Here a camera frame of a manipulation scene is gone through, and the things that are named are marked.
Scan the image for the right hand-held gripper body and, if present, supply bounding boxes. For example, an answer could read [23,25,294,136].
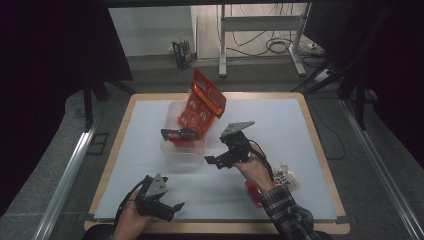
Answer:
[220,120,256,164]

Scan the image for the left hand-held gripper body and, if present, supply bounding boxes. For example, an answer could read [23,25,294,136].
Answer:
[134,173,173,214]

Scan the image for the clear plastic container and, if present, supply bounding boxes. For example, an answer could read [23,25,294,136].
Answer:
[160,99,218,166]

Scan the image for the red and black snack packet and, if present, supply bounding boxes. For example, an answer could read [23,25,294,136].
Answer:
[160,128,201,148]

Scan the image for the large orange snack packet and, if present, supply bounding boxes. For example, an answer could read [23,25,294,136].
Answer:
[176,68,228,141]

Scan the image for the red and beige snack packet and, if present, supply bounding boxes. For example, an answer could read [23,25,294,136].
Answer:
[244,163,301,208]

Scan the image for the person's right hand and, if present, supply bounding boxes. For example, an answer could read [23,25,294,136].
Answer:
[233,151,275,194]

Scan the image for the person's left hand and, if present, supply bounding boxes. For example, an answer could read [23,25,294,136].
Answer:
[113,190,154,240]

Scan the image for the white table mat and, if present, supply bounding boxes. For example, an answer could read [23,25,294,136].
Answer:
[94,98,338,222]

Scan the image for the black stand legs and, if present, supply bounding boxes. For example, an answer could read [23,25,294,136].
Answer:
[83,78,137,133]

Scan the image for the blue carton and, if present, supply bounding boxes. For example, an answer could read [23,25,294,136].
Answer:
[171,33,196,70]

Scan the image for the white power strip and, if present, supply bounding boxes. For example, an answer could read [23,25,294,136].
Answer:
[305,41,326,56]

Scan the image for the black tripod stand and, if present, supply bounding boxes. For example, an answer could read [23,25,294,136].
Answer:
[291,59,369,131]

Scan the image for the dark curtain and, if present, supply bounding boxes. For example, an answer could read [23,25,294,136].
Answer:
[303,0,424,168]
[0,0,134,218]

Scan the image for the right hand-held gripper cable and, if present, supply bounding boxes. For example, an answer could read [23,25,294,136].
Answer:
[248,139,276,183]

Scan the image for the hand-held gripper cable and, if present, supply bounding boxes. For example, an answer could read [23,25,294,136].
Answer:
[114,174,150,228]
[248,139,276,183]

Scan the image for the left hand-held gripper cable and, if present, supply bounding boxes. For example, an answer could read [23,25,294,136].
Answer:
[114,174,150,228]

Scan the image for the black floor socket frame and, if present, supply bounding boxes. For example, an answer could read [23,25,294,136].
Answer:
[86,132,110,156]

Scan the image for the aluminium rail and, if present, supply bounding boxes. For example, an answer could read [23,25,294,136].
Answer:
[33,121,99,240]
[339,98,424,240]

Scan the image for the white metal stand frame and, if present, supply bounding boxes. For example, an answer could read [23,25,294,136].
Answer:
[218,3,313,78]

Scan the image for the thin black floor cable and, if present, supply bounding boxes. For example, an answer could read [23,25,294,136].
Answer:
[308,99,346,161]

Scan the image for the black cables on floor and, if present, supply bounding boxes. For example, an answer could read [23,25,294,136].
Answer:
[226,3,303,58]

